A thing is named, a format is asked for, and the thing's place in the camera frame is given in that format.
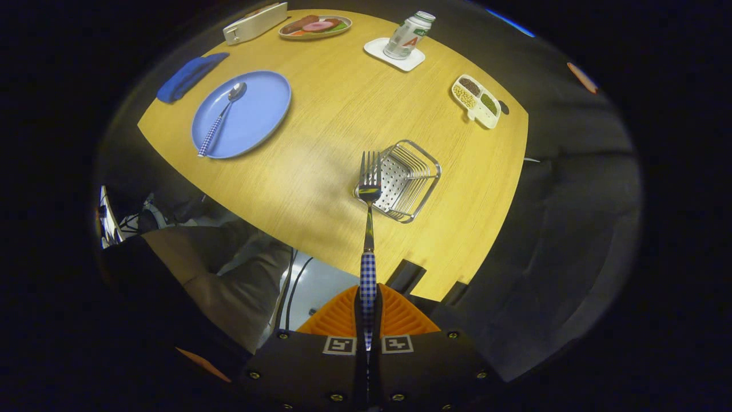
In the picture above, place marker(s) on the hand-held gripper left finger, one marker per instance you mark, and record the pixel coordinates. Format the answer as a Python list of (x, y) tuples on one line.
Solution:
[(309, 372)]

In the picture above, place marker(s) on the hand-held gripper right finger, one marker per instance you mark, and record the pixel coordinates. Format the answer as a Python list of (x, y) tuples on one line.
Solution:
[(429, 372)]

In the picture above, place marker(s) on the person's khaki trouser leg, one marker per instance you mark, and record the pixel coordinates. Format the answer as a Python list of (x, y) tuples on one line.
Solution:
[(229, 274)]

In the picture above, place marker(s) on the black and white equipment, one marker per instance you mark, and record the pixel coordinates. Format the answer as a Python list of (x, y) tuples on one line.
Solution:
[(110, 220)]

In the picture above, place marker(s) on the blue round plate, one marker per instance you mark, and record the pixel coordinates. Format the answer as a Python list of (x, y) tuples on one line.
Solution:
[(251, 114)]

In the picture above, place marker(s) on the white divided snack dish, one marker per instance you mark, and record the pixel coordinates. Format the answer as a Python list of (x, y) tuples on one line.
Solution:
[(477, 103)]

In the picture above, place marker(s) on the blue folded towel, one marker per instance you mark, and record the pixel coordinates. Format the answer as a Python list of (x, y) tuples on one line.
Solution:
[(189, 77)]

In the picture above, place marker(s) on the white square coaster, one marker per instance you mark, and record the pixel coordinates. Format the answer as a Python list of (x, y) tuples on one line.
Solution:
[(374, 48)]

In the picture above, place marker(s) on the white and green drink bottle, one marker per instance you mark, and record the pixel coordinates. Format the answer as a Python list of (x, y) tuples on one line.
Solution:
[(406, 37)]

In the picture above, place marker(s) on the white oval food plate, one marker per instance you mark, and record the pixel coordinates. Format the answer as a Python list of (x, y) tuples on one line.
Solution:
[(314, 33)]

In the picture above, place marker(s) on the pink ham slice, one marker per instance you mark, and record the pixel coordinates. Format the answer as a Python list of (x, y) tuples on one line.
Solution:
[(318, 26)]

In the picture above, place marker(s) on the brown meat piece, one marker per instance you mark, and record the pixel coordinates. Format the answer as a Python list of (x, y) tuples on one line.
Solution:
[(294, 24)]

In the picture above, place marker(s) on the green lettuce leaf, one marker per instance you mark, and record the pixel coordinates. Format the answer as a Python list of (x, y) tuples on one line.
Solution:
[(341, 26)]

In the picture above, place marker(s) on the white toaster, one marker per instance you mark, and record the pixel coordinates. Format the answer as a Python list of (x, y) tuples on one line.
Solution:
[(254, 24)]

